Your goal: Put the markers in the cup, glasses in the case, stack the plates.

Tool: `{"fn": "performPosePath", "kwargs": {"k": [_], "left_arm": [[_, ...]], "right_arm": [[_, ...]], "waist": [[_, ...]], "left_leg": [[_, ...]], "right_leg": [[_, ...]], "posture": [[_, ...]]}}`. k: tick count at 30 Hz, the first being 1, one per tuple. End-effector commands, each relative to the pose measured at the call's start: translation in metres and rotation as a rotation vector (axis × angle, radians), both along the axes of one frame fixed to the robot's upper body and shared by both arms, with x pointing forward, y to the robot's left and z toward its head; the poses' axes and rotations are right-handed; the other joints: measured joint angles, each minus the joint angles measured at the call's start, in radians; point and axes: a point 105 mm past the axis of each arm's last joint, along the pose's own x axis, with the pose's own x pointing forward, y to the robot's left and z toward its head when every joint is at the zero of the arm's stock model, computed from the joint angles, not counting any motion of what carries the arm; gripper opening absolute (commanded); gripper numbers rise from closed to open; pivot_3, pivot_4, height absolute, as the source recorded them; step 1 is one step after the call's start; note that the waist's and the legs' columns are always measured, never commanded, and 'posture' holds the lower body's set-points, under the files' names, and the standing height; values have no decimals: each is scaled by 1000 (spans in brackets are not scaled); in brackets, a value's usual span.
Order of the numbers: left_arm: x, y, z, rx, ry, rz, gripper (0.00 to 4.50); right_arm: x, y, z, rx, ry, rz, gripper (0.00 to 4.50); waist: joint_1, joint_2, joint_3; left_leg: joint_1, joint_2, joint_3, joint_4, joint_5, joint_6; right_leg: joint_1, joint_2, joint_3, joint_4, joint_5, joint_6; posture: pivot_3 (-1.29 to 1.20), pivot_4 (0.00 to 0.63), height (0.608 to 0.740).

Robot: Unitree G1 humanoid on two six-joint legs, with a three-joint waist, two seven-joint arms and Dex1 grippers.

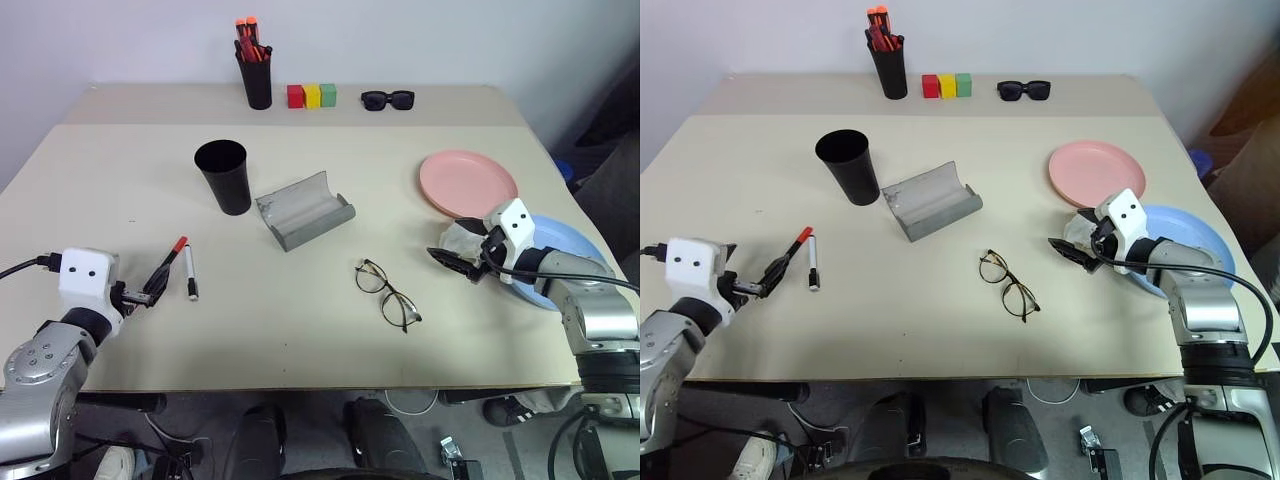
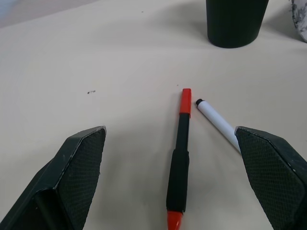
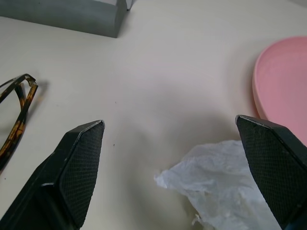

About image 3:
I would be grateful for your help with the grey rectangular box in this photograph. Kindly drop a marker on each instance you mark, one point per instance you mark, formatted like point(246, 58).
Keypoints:
point(67, 14)

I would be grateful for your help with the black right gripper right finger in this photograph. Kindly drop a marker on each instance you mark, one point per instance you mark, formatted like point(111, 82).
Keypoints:
point(271, 163)

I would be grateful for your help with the tortoiseshell eyeglasses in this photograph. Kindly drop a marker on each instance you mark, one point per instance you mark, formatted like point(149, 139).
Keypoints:
point(18, 127)

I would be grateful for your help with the pink plastic plate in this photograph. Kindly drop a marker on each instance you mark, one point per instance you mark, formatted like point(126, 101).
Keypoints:
point(281, 81)

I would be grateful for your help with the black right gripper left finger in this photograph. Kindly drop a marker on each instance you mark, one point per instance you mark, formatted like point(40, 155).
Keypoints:
point(72, 172)

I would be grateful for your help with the crumpled white tissue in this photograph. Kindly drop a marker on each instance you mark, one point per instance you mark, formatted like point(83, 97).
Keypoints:
point(216, 182)

